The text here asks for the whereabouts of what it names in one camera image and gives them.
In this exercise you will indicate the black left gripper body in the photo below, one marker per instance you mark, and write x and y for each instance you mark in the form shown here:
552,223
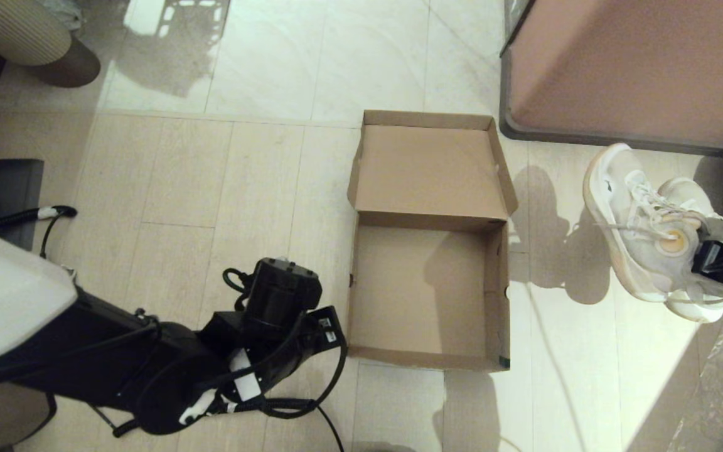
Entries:
280,289

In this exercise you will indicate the white mesh sneaker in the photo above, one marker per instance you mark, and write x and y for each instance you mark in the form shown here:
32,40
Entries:
619,220
688,191

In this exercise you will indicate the brown cardboard shoe box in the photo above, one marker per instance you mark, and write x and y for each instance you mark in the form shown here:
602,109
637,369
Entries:
424,169

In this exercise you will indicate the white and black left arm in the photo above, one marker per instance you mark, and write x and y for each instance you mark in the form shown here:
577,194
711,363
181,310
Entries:
10,295

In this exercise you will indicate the grey crumpled cloth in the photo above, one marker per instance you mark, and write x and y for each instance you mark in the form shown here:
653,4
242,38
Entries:
63,14

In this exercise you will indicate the beige ribbed pouf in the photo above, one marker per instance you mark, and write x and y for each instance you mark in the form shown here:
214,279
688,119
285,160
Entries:
10,31

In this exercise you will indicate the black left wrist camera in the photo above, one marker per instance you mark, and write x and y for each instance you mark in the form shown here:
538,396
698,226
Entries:
324,329

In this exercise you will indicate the pink cabinet with dark frame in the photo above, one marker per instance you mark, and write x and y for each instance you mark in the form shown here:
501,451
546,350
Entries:
637,69

